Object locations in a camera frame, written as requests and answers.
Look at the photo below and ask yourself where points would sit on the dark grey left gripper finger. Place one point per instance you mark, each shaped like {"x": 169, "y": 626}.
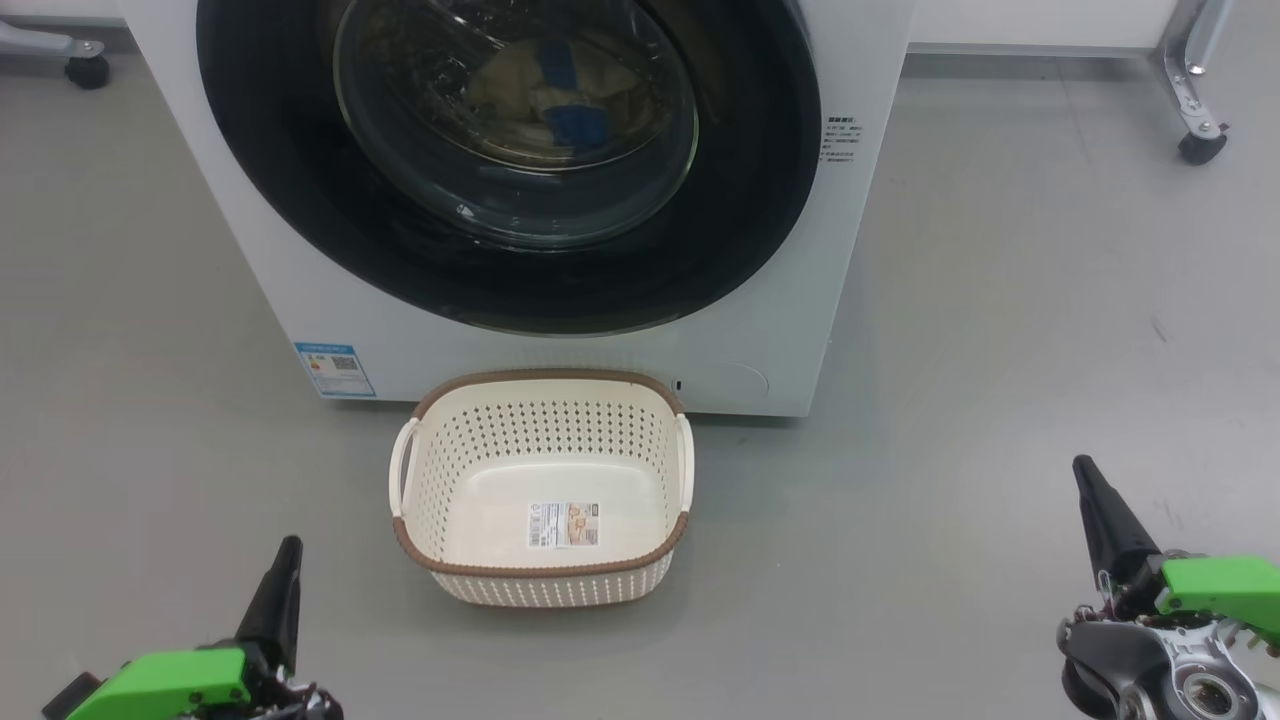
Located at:
{"x": 278, "y": 610}

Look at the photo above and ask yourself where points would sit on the cream perforated laundry basket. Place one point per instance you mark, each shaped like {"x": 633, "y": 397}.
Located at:
{"x": 450, "y": 560}

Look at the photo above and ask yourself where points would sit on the grey stand leg with caster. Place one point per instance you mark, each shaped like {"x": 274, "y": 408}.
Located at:
{"x": 1195, "y": 90}
{"x": 60, "y": 45}

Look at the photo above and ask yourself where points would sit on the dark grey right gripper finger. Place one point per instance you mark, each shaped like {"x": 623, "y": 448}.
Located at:
{"x": 1115, "y": 530}

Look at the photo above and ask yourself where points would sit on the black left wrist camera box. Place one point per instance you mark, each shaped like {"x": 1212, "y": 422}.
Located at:
{"x": 68, "y": 698}

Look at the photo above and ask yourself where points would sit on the printed text sticker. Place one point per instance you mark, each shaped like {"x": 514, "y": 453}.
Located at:
{"x": 840, "y": 143}

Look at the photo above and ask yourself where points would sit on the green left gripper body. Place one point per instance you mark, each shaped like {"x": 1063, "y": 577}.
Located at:
{"x": 170, "y": 685}

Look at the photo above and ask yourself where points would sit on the white front-load washing machine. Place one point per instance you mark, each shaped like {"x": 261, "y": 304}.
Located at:
{"x": 260, "y": 260}

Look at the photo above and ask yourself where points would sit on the basket product label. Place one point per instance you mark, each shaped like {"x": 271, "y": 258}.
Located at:
{"x": 563, "y": 525}

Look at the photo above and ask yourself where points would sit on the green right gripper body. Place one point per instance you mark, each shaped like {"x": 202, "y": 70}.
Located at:
{"x": 1220, "y": 590}

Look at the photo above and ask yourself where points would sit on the dark round glass washer door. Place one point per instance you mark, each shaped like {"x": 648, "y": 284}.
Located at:
{"x": 280, "y": 150}

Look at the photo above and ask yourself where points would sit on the blue energy label sticker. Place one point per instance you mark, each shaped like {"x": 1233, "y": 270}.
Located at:
{"x": 335, "y": 370}

